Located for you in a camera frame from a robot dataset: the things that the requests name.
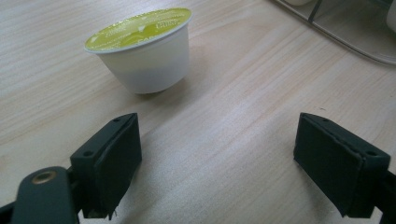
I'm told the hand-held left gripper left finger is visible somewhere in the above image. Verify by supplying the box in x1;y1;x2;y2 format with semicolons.
69;112;144;220

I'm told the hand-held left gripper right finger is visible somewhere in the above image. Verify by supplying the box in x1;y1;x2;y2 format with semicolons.
292;112;392;218

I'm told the green-lid white coffee capsule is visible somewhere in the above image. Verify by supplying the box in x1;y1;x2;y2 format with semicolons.
83;7;193;95

